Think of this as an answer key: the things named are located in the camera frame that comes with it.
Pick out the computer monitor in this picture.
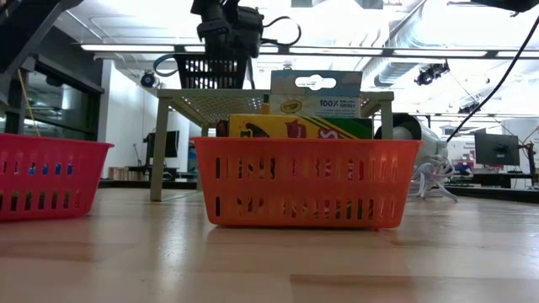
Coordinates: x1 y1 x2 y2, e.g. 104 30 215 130
474 132 522 167

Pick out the red plastic basket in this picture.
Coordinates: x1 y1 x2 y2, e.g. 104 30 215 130
0 132 115 223

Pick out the black plastic basket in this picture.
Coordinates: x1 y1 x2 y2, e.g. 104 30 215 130
173 53 250 90

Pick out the orange plastic basket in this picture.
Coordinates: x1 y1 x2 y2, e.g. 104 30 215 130
190 136 424 231

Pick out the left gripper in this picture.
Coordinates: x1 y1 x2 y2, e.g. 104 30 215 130
189 0 265 59

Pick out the yellow extension cable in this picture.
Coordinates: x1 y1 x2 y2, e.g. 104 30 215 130
15 66 41 136

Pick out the white desk lamp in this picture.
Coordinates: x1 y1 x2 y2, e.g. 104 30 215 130
373 112 450 169

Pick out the yellow crayon box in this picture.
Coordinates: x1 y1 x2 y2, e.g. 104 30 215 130
227 113 375 141

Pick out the blue coil keychain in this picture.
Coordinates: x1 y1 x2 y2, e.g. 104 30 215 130
28 162 75 176

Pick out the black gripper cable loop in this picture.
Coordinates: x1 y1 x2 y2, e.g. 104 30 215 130
259 15 302 48

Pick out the green perforated metal shelf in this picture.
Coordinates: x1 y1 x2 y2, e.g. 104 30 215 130
149 88 396 203

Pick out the dark background monitor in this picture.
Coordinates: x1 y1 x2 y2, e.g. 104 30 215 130
142 130 181 160

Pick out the black ceiling-mounted camera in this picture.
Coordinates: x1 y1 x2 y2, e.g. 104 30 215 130
414 60 451 88

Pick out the white cable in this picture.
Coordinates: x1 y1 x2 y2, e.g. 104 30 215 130
408 157 460 203

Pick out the black hanging arm cable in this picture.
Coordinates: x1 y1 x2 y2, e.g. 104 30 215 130
446 14 539 143

